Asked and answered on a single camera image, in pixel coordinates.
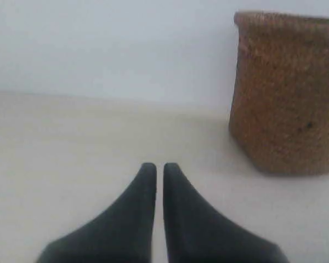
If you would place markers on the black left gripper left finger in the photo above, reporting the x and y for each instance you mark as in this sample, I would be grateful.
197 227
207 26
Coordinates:
121 233

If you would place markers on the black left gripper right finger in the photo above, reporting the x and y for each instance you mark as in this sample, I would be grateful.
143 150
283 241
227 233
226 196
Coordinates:
196 232

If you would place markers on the brown woven basket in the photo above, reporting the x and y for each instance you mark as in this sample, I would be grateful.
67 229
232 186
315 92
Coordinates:
280 107

